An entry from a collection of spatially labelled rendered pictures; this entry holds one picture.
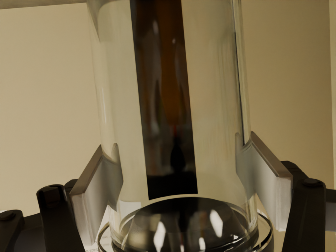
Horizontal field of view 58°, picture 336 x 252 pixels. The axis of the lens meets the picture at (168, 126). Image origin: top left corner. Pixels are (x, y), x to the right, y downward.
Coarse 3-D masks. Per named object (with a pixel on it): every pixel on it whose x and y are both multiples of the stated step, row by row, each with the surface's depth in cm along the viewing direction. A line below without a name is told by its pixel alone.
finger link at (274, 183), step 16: (256, 144) 18; (256, 160) 17; (272, 160) 15; (256, 176) 18; (272, 176) 14; (288, 176) 14; (256, 192) 18; (272, 192) 15; (288, 192) 14; (272, 208) 15; (288, 208) 14
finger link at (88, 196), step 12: (96, 156) 18; (96, 168) 17; (84, 180) 15; (96, 180) 16; (72, 192) 14; (84, 192) 14; (96, 192) 16; (72, 204) 14; (84, 204) 14; (96, 204) 16; (84, 216) 14; (96, 216) 16; (84, 228) 14; (96, 228) 16; (84, 240) 15
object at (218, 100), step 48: (96, 0) 16; (144, 0) 14; (192, 0) 14; (240, 0) 17; (96, 48) 16; (144, 48) 14; (192, 48) 14; (240, 48) 16; (96, 96) 17; (144, 96) 15; (192, 96) 14; (240, 96) 16; (144, 144) 15; (192, 144) 15; (240, 144) 16; (144, 192) 15; (192, 192) 15; (240, 192) 16; (144, 240) 15; (192, 240) 15; (240, 240) 16
